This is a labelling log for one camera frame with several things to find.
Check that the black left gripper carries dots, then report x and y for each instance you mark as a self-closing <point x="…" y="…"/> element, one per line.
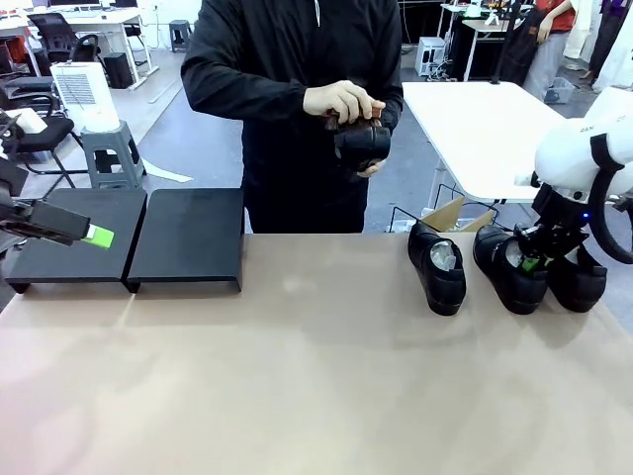
<point x="15" y="215"/>

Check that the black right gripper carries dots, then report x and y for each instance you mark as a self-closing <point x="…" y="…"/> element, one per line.
<point x="559" y="208"/>

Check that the black leather shoe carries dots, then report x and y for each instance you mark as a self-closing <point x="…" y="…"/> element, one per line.
<point x="504" y="287"/>
<point x="363" y="143"/>
<point x="578" y="292"/>
<point x="440" y="289"/>

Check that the brown wooden shoe brush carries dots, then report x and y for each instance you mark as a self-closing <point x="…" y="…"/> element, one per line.
<point x="377" y="113"/>

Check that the person's right forearm black sleeve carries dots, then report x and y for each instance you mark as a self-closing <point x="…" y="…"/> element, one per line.
<point x="237" y="94"/>

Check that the person's left forearm black sleeve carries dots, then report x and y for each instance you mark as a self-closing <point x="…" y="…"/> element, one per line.
<point x="393" y="106"/>

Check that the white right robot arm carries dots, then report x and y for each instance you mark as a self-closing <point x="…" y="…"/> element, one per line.
<point x="569" y="153"/>

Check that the black metal shoe stand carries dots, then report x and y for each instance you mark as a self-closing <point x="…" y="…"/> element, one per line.
<point x="64" y="262"/>
<point x="188" y="237"/>

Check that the person's left hand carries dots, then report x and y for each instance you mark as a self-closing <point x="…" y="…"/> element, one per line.
<point x="373" y="168"/>

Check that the person's right hand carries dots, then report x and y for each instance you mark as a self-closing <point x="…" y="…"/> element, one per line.
<point x="336" y="99"/>

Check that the grey plastic stool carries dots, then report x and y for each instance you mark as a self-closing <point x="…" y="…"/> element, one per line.
<point x="111" y="148"/>

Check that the white paper box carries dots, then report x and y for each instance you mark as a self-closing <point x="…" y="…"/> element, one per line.
<point x="32" y="121"/>

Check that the open cardboard box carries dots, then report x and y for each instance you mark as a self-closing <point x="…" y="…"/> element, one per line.
<point x="440" y="218"/>

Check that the large white table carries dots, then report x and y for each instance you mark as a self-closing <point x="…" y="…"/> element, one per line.
<point x="484" y="133"/>

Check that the white air purifier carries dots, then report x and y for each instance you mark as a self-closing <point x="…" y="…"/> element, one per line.
<point x="86" y="99"/>

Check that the clear plastic bin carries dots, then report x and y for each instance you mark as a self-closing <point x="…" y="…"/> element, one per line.
<point x="561" y="91"/>

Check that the black computer tower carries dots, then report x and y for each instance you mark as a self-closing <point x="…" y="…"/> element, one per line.
<point x="118" y="69"/>

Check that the red box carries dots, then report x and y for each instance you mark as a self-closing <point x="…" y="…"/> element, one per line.
<point x="12" y="54"/>

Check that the black mesh office chair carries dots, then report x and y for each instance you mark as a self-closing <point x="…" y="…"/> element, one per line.
<point x="57" y="34"/>

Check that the mannequin in red top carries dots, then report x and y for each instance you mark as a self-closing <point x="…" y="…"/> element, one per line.
<point x="554" y="44"/>

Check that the black hanging apron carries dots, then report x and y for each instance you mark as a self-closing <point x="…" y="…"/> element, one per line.
<point x="521" y="44"/>

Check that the black vertical pole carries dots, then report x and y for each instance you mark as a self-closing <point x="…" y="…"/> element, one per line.
<point x="500" y="44"/>

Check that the white office desk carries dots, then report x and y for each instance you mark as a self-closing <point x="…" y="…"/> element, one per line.
<point x="99" y="20"/>

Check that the white computer case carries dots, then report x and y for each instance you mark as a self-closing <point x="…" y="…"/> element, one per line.
<point x="430" y="57"/>

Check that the small dark grey stool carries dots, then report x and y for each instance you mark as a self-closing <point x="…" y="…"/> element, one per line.
<point x="180" y="34"/>

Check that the white desk black legs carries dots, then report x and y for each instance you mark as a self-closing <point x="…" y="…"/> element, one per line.
<point x="489" y="25"/>

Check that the person in black jacket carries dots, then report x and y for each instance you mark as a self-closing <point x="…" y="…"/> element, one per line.
<point x="292" y="44"/>

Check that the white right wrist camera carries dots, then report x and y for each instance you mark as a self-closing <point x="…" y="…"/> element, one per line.
<point x="525" y="180"/>

